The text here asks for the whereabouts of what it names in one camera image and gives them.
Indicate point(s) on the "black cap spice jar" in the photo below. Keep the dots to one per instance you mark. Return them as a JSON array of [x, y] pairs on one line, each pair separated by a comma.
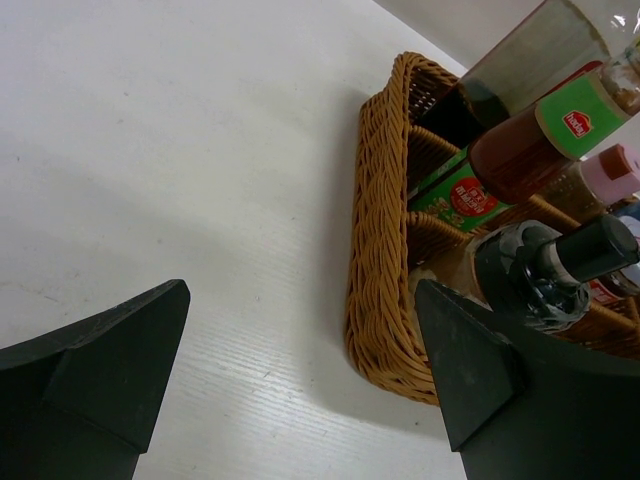
[[533, 272]]

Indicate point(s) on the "brown wicker divided tray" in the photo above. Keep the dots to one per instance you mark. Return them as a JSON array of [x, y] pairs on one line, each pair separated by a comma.
[[383, 335]]

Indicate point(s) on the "red chili sauce bottle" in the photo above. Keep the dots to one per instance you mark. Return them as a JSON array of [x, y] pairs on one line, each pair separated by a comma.
[[514, 160]]

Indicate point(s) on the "pink cap spice jar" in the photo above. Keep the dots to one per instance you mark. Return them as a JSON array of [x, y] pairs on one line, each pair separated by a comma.
[[588, 187]]

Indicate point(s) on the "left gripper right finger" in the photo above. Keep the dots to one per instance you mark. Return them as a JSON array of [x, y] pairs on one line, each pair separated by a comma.
[[520, 404]]

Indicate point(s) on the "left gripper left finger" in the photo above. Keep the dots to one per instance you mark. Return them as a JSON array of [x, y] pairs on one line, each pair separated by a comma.
[[82, 401]]

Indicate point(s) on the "dark sauce bottle black cap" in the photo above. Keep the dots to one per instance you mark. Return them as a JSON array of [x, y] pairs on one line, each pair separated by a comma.
[[552, 45]]

